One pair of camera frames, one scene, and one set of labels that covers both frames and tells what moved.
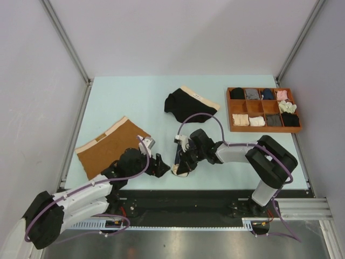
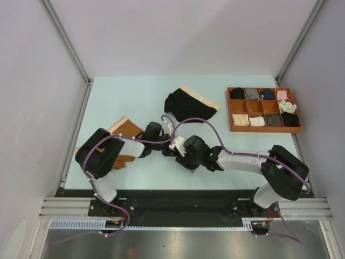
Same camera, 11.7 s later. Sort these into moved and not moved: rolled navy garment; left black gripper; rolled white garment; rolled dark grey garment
Moved: left black gripper
Not moved: rolled dark grey garment; rolled navy garment; rolled white garment
